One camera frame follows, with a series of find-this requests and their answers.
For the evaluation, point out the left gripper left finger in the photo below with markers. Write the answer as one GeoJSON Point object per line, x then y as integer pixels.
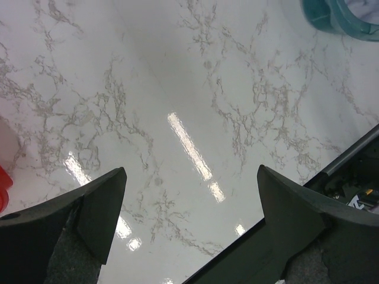
{"type": "Point", "coordinates": [66, 239]}

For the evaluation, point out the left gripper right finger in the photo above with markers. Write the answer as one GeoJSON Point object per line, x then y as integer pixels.
{"type": "Point", "coordinates": [317, 239]}

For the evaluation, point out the red plastic tray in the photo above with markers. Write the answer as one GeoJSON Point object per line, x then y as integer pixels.
{"type": "Point", "coordinates": [5, 183]}

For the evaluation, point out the teal plastic basket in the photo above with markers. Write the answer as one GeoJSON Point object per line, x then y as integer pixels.
{"type": "Point", "coordinates": [335, 17]}

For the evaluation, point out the light blue towel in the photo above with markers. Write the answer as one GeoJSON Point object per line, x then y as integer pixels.
{"type": "Point", "coordinates": [365, 10]}

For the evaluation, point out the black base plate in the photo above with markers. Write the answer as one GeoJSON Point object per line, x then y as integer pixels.
{"type": "Point", "coordinates": [251, 259]}

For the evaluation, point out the aluminium rail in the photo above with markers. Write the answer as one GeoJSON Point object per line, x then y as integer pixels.
{"type": "Point", "coordinates": [352, 151]}

